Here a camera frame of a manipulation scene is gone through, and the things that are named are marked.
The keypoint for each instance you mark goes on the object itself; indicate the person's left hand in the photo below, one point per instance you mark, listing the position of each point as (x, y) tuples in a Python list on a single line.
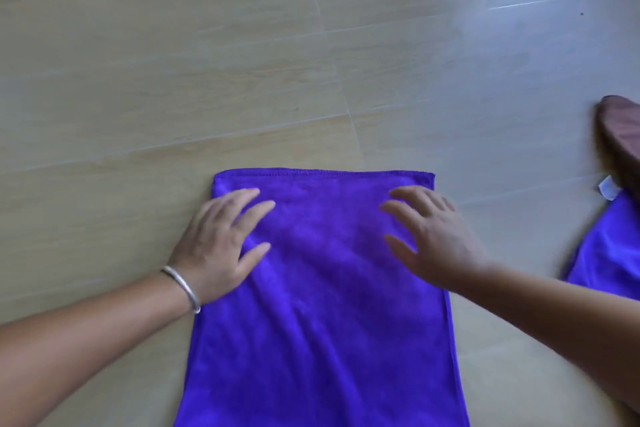
[(215, 251)]

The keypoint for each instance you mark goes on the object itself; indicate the person's right hand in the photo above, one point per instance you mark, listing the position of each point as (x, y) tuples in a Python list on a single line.
[(445, 246)]

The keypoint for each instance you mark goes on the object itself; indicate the purple towel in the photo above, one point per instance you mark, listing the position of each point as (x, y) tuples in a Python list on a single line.
[(612, 251), (325, 331)]

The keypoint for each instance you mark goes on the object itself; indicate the brown towel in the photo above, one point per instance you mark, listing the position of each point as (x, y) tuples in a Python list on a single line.
[(622, 136)]

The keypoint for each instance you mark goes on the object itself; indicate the person's right forearm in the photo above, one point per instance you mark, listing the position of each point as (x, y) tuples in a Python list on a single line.
[(565, 321)]

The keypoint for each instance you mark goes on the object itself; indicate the person's left forearm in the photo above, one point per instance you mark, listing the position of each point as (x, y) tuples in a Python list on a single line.
[(75, 346)]

